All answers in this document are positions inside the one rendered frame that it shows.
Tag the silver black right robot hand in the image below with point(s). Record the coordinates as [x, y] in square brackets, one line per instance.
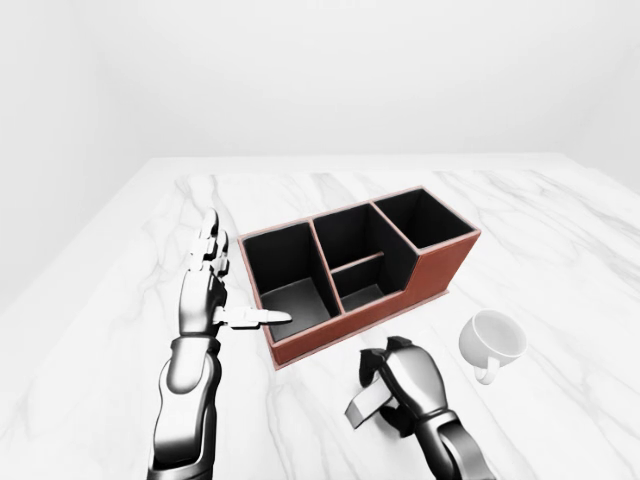
[417, 380]

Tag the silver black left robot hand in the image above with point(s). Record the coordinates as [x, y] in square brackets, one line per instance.
[196, 305]

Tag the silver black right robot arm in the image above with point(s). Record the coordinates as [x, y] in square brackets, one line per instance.
[452, 447]

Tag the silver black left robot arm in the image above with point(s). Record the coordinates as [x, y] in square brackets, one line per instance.
[185, 405]

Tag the red-brown desk caddy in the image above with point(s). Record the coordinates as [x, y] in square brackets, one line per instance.
[350, 270]

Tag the white mug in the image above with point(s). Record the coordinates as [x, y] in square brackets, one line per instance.
[492, 342]

